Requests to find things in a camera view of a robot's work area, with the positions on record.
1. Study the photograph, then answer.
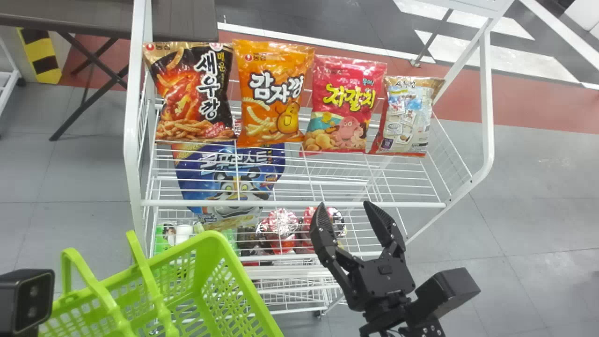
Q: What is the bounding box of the beige snack packet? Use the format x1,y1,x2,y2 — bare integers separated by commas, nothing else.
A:
369,76,445,158

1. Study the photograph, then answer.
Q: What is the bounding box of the blue cereal bag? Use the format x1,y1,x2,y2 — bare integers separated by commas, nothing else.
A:
171,142,286,231

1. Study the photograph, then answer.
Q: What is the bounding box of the green bottle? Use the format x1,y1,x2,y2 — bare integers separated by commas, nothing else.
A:
154,223,176,256

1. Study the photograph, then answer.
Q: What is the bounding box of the green basket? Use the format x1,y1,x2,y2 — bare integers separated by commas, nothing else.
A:
39,230,284,337

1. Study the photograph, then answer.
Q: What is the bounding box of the orange snack packet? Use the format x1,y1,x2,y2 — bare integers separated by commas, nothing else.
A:
233,39,315,147

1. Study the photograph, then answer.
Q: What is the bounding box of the black and red snack packet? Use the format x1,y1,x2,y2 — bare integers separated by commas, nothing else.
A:
143,41,236,144

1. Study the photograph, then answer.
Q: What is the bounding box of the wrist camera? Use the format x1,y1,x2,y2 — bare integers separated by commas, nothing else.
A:
0,269,56,337
414,268,482,324

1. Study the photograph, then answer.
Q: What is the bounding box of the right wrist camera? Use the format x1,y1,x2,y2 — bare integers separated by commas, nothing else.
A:
414,268,482,324

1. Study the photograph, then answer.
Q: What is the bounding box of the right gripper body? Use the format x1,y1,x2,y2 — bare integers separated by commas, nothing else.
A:
343,255,416,313

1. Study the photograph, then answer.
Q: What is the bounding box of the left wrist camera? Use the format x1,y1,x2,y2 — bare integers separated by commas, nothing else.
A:
0,269,56,337

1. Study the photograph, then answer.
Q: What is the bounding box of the white wire rack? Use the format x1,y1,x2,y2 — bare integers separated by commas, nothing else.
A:
123,0,515,320

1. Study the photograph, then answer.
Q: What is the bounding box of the yellow and black striped post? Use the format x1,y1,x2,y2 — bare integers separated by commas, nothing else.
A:
16,27,63,85

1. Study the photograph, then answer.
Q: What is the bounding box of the dark side table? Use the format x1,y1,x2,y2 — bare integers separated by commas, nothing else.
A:
0,0,219,142

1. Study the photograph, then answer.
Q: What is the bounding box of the black noodle cup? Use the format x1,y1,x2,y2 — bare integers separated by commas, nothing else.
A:
236,227,263,265

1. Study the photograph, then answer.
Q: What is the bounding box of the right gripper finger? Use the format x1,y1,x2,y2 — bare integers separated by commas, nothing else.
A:
309,202,364,287
364,200,407,261

